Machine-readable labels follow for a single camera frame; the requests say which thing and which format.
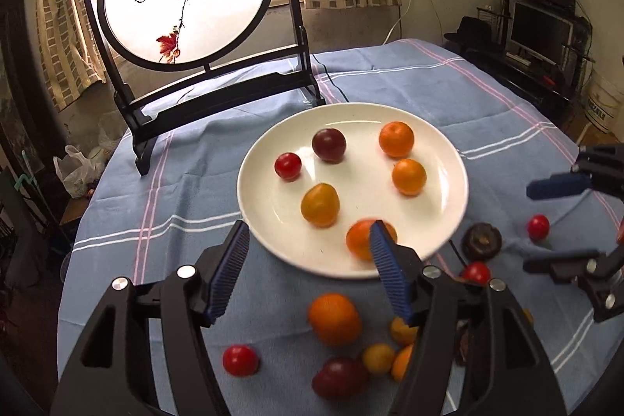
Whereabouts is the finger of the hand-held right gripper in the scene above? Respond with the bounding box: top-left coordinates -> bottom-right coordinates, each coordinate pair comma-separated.
526,144 -> 624,201
523,231 -> 624,324

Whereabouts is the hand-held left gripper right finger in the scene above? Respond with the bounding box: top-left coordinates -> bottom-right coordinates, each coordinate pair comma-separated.
369,221 -> 569,416

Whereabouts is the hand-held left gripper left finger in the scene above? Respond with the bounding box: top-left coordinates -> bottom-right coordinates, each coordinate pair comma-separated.
51,220 -> 251,416

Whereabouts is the small orange tangerine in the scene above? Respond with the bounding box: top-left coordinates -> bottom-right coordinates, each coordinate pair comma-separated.
346,218 -> 398,262
391,344 -> 415,382
391,158 -> 428,196
379,121 -> 415,158

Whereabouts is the red cherry tomato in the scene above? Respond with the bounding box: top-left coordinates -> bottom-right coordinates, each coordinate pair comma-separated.
223,344 -> 260,378
527,214 -> 551,241
274,152 -> 302,181
461,261 -> 491,286

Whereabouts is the small yellowish tangerine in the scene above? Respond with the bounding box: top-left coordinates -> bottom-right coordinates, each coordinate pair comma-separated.
389,316 -> 420,347

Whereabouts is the large orange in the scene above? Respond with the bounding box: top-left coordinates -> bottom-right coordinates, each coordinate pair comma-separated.
307,293 -> 362,347

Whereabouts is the white round plate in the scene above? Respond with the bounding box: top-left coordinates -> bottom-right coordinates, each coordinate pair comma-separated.
237,103 -> 470,280

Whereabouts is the dark wrinkled passion fruit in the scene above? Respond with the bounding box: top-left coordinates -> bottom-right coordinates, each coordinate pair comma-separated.
461,222 -> 503,262
453,323 -> 471,365

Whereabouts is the small yellow fruit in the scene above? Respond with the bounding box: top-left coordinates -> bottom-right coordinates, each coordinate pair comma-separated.
361,343 -> 396,375

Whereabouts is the dark red plum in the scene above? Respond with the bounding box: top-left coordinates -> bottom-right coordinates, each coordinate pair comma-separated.
312,358 -> 369,400
312,128 -> 347,164

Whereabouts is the yellow-orange tangerine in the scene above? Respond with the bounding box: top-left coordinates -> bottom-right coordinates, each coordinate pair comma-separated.
300,183 -> 340,228

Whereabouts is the blue striped tablecloth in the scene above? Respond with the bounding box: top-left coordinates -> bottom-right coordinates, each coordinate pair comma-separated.
57,38 -> 624,416

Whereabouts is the white plastic bucket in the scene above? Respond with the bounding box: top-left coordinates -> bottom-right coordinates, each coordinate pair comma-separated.
583,65 -> 624,134

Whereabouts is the black desk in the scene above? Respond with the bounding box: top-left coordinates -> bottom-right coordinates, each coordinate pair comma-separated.
458,0 -> 593,124

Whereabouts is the computer monitor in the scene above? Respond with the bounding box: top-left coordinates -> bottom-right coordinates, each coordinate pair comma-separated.
505,0 -> 573,63

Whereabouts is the round bird painting table screen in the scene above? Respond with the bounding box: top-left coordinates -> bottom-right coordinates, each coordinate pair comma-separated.
76,0 -> 326,176

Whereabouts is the black hat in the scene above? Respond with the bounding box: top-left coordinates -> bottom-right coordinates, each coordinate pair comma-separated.
443,16 -> 498,46

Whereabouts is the white plastic bag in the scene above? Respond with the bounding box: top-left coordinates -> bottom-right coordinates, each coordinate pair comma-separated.
53,145 -> 105,197

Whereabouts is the white wall cable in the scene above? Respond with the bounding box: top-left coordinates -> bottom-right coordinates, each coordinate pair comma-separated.
383,0 -> 415,45

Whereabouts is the dark framed wall painting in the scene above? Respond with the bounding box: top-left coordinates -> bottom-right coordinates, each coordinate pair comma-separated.
0,0 -> 54,202

